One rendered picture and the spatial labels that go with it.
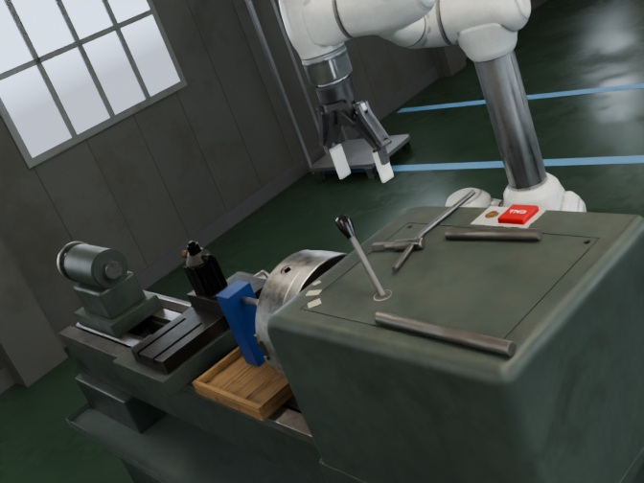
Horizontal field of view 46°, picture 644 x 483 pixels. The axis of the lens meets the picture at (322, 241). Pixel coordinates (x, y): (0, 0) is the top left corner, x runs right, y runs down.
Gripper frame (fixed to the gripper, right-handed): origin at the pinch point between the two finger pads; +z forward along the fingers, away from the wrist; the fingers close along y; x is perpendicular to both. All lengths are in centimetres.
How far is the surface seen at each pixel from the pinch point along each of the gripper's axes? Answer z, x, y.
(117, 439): 87, 46, 124
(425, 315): 16.0, 19.3, -29.8
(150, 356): 44, 36, 75
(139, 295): 47, 16, 127
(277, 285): 19.4, 19.0, 18.6
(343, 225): 2.5, 16.0, -10.2
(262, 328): 26.8, 25.9, 20.0
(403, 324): 14.4, 24.5, -30.0
